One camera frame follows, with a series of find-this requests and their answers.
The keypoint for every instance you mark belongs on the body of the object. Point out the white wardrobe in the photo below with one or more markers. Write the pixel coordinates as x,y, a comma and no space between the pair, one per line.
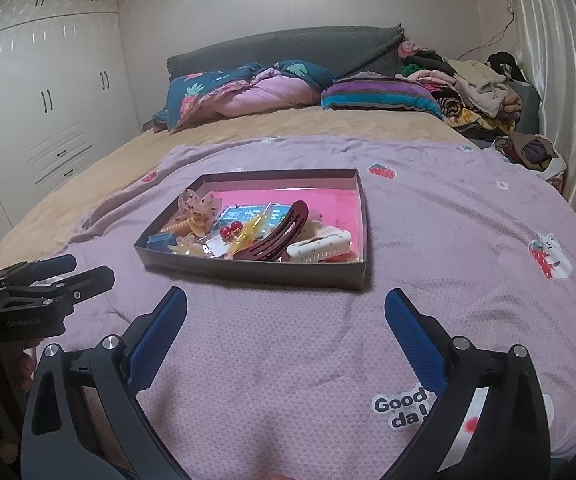
43,100

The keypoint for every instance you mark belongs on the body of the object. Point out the blue hair clip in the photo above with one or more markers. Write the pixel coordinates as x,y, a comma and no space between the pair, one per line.
158,242

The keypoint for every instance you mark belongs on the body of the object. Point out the striped fleece pillow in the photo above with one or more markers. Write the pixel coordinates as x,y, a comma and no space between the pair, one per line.
377,95

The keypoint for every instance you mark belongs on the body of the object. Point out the pile of clothes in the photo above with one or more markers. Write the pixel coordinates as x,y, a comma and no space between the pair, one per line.
477,90

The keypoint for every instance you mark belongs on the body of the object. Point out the yellow hair clip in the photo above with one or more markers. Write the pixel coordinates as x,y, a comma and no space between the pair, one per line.
250,227

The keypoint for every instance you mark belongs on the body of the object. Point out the person's left hand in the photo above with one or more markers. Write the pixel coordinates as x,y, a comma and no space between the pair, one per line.
27,365

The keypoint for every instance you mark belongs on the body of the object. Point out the dark red banana hair clip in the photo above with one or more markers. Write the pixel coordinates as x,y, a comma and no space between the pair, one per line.
273,240

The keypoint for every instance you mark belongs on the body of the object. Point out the beige bed sheet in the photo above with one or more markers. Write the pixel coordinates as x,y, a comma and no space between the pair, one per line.
278,122

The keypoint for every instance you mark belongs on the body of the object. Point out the white shiny curtain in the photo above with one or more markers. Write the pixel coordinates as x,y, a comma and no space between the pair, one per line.
562,85

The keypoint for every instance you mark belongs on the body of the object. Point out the white hair claw clip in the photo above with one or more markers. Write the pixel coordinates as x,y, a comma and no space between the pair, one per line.
318,247

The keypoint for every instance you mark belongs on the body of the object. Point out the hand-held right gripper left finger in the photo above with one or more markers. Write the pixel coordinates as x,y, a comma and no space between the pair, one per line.
155,335

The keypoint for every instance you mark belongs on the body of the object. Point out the blue and pink strawberry quilt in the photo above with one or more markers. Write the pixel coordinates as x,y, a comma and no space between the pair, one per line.
248,92

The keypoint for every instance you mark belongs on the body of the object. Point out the purple strawberry print blanket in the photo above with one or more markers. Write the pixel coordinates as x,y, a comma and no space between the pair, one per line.
293,360

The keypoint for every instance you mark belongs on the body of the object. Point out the grey headboard cover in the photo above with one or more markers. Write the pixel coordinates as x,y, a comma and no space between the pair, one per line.
288,52

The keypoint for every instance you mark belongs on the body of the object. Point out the bag of clothes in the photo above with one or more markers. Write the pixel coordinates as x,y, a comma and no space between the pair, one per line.
532,152

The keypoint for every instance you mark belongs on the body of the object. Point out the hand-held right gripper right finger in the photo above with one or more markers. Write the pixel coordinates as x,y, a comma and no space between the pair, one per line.
415,335

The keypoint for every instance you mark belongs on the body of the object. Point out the shallow box with pink lining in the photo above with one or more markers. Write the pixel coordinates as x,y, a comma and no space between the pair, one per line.
268,272

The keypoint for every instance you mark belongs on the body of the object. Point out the blue printed card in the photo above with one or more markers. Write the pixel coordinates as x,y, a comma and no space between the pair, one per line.
268,212

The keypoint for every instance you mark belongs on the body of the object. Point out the beige dotted bow hair clip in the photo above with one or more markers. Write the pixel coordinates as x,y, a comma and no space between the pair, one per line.
199,208

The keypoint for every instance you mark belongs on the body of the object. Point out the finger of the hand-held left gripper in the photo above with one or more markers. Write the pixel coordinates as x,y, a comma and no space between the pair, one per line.
90,280
58,263

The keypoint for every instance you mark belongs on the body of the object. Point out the orange hair clip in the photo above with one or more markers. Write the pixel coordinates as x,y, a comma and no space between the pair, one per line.
174,225

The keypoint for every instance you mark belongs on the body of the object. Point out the cream flower claw clip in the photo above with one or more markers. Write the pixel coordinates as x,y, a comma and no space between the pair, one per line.
188,247

